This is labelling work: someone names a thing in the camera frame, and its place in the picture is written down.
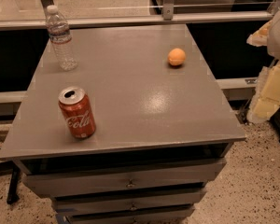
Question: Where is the black metal stand leg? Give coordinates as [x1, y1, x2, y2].
[7, 167, 21, 204]

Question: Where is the red Coca-Cola can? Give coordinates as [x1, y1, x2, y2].
[58, 86, 96, 139]

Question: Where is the clear plastic water bottle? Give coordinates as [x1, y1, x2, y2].
[46, 5, 77, 71]

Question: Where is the grey metal railing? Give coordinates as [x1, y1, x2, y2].
[0, 0, 280, 30]

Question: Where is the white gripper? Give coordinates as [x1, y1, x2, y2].
[246, 10, 280, 123]

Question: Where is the orange fruit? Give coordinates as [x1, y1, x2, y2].
[167, 48, 186, 66]

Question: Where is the grey drawer cabinet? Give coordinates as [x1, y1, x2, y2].
[0, 25, 245, 224]

